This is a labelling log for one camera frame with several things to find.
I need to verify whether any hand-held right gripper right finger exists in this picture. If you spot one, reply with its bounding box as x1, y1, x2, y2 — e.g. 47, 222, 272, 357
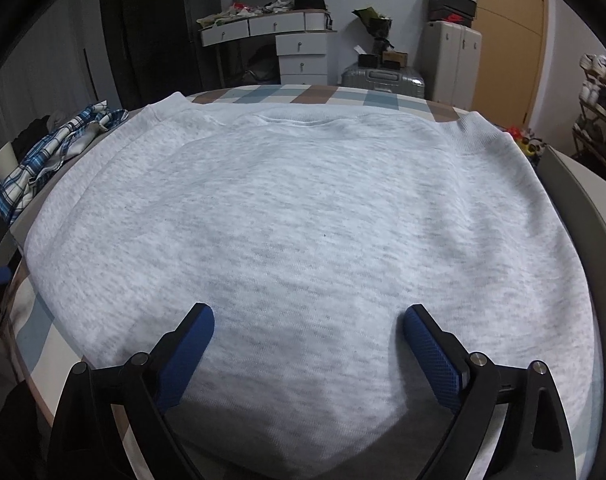
404, 303, 576, 480

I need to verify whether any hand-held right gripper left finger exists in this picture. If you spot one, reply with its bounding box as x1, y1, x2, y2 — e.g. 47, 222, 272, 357
47, 302, 216, 480

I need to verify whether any light grey hoodie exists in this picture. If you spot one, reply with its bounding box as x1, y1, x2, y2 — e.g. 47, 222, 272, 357
25, 91, 598, 480

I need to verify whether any white paper roll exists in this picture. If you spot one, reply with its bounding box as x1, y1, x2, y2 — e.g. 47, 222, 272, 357
0, 142, 21, 181

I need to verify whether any blue plaid shirt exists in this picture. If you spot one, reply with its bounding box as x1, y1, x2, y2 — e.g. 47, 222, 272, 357
0, 102, 130, 226

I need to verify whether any black clothing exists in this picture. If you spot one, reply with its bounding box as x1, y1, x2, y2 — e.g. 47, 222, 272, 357
10, 115, 51, 156

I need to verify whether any white curtain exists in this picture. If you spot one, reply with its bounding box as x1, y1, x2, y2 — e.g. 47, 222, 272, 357
0, 10, 108, 171

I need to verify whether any pile of toys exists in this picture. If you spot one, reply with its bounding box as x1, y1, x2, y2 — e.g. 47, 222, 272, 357
503, 125, 548, 166

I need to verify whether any silver suitcase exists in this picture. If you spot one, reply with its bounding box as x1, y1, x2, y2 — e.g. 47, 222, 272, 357
340, 64, 426, 101

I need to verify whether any checked bed sheet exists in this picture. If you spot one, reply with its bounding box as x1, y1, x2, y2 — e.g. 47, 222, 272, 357
8, 82, 604, 480

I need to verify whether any dark grey fridge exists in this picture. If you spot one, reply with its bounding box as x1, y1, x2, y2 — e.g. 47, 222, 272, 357
120, 0, 222, 111

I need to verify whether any shoe rack with shoes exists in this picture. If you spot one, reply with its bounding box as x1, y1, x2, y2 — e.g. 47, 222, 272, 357
573, 52, 606, 181

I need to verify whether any beige upright suitcase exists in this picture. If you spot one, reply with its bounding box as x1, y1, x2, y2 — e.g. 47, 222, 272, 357
422, 20, 482, 103

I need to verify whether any black bag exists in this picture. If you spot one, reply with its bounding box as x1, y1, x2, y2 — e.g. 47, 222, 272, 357
240, 45, 281, 86

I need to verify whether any wooden door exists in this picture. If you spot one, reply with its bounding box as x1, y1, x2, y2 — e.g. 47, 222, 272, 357
448, 0, 548, 128

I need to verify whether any white dressing table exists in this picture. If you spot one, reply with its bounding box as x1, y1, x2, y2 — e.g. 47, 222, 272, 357
198, 8, 338, 86

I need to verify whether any wrapped flower bouquet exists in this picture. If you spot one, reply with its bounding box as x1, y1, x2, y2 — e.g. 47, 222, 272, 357
352, 7, 394, 56

